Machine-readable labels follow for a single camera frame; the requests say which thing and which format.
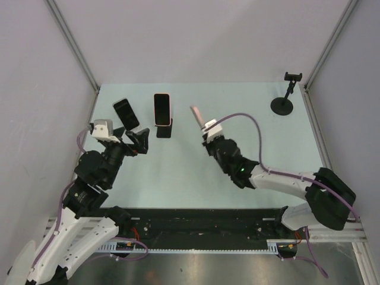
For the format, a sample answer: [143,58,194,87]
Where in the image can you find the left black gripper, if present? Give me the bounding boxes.
[104,126,150,186]

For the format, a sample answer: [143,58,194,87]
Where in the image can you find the pink case phone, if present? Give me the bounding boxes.
[190,106,205,130]

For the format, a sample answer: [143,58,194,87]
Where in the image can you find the black round-base phone stand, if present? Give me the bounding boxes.
[270,72,303,116]

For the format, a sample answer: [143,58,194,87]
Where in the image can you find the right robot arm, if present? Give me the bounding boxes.
[202,134,356,238]

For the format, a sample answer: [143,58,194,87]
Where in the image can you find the clear acrylic phone stand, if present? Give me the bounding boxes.
[131,125,143,134]

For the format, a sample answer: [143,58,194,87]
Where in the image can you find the black phone on clear stand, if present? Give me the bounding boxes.
[113,98,140,131]

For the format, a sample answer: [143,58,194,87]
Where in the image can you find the black block phone stand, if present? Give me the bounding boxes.
[156,119,173,138]

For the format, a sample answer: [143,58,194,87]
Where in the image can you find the pink phone on block stand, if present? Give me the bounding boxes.
[154,93,172,126]

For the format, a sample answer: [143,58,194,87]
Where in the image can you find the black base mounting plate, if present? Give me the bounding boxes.
[127,208,305,251]

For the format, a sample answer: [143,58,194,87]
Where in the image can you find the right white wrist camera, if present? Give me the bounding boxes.
[202,119,223,143]

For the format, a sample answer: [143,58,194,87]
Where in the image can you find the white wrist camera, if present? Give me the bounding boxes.
[90,119,121,143]
[202,119,223,143]

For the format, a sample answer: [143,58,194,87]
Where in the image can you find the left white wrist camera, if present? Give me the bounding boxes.
[90,119,121,143]

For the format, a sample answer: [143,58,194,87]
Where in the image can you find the white slotted cable duct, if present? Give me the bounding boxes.
[94,240,286,255]

